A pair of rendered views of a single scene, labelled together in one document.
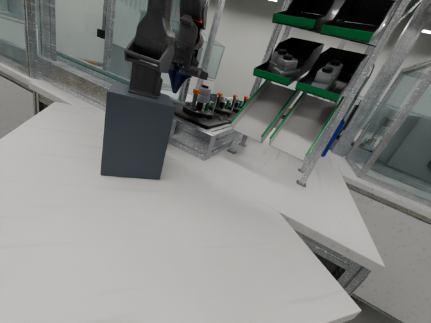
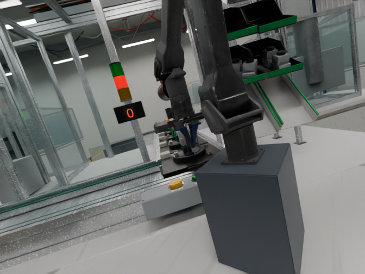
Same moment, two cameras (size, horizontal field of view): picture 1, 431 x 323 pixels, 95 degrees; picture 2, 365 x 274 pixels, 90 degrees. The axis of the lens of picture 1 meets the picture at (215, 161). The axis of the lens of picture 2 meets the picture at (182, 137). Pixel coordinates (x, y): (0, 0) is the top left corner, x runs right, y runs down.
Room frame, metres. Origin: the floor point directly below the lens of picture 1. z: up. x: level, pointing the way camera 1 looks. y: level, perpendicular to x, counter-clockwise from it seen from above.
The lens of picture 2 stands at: (0.22, 0.44, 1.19)
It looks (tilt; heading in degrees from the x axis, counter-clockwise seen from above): 10 degrees down; 337
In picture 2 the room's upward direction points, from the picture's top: 15 degrees counter-clockwise
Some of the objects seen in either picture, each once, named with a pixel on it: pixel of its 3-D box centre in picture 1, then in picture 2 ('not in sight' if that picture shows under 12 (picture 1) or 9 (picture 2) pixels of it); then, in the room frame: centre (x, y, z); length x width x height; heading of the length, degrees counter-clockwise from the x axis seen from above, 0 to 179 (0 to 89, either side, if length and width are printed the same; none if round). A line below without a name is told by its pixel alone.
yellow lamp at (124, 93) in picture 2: not in sight; (124, 94); (1.06, 0.29, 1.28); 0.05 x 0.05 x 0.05
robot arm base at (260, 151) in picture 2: (145, 81); (240, 141); (0.48, 0.22, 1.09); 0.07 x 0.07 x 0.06; 27
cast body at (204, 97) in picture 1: (204, 93); (183, 134); (0.90, 0.14, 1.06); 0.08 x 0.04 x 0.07; 162
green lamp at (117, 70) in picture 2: not in sight; (117, 70); (1.06, 0.29, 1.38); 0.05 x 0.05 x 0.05
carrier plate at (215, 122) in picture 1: (197, 115); (190, 157); (0.89, 0.15, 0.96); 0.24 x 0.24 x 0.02; 72
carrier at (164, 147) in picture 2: (222, 104); (179, 136); (1.13, 0.07, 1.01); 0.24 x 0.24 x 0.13; 72
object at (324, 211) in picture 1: (224, 128); (182, 156); (1.31, 0.01, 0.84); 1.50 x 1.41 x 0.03; 72
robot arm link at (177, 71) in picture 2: (188, 31); (175, 83); (0.70, 0.21, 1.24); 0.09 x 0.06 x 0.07; 178
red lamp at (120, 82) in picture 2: not in sight; (120, 82); (1.06, 0.29, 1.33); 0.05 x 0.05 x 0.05
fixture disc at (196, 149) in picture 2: (197, 111); (189, 153); (0.89, 0.15, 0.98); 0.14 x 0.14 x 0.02
